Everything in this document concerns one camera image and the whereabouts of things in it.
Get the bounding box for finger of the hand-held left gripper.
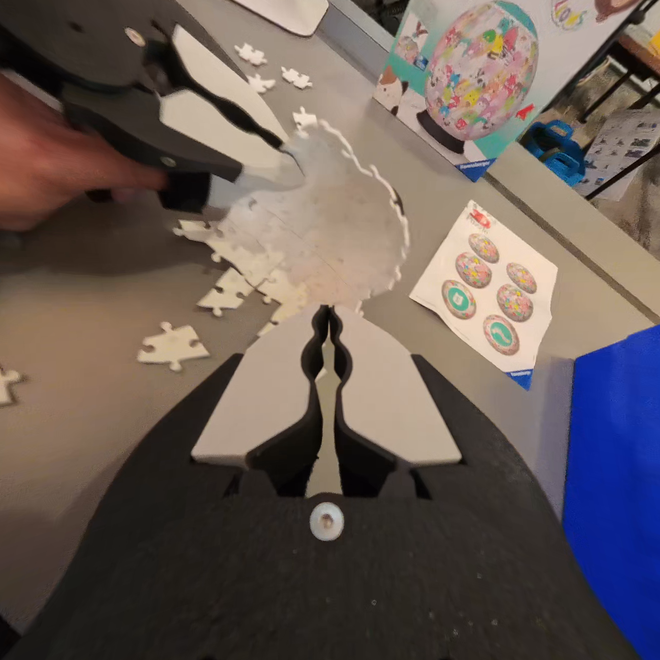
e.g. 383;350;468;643
159;90;306;189
155;23;290;151

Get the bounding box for printed paper sheet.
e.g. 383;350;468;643
575;108;660;202

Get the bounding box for printed instruction sheet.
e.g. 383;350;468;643
409;200;559;391

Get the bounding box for blue plastic bin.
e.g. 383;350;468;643
562;325;660;660

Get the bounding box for blue fabric bag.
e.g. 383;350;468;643
521;120;587;187

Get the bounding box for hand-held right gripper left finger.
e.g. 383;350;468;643
191;304;331;498

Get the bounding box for brown table black legs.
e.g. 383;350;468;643
580;31;660;201

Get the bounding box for heap of white puzzle pieces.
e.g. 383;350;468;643
234;43;319;133

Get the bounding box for white stand base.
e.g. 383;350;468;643
232;0;330;37

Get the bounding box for person's left hand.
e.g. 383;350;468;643
0;75;171;233

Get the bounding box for colourful puzzle ball box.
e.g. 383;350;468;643
372;0;648;182

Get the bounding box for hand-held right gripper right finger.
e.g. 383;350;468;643
327;304;463;498

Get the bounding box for white puzzle ball shell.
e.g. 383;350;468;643
206;120;411;316

